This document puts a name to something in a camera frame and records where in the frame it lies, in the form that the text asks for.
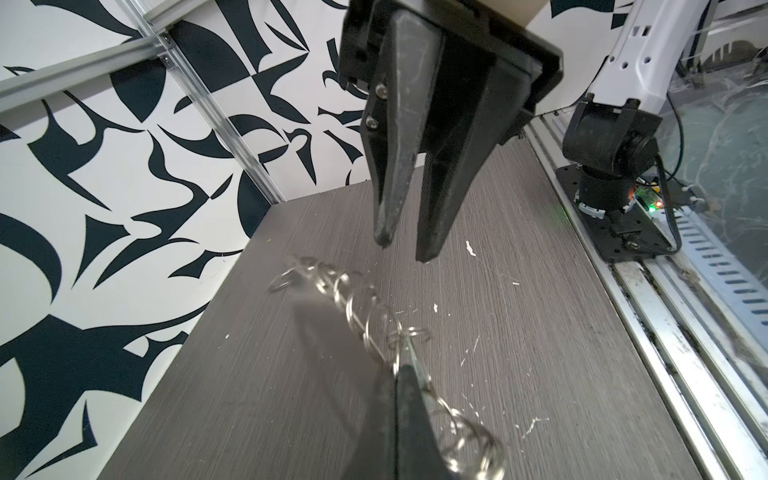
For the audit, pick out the small green circuit board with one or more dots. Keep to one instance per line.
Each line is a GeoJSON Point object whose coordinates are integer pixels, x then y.
{"type": "Point", "coordinates": [649, 197]}

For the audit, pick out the metal key organizer plate with rings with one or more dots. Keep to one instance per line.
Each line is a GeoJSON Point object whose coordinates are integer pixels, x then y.
{"type": "Point", "coordinates": [340, 315]}

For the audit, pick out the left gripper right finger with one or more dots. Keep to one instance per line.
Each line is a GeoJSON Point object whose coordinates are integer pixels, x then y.
{"type": "Point", "coordinates": [416, 453]}

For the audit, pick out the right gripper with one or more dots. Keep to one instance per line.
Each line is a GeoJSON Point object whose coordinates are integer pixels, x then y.
{"type": "Point", "coordinates": [456, 76]}

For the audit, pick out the white slotted cable duct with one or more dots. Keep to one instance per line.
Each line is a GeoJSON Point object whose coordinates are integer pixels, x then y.
{"type": "Point", "coordinates": [724, 280]}

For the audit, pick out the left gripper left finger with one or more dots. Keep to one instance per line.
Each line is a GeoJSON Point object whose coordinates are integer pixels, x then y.
{"type": "Point", "coordinates": [375, 454]}

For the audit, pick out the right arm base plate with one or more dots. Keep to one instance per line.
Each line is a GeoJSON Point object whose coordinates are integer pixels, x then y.
{"type": "Point", "coordinates": [620, 228]}

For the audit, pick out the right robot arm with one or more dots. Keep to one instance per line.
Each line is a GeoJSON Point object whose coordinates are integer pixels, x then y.
{"type": "Point", "coordinates": [627, 55]}

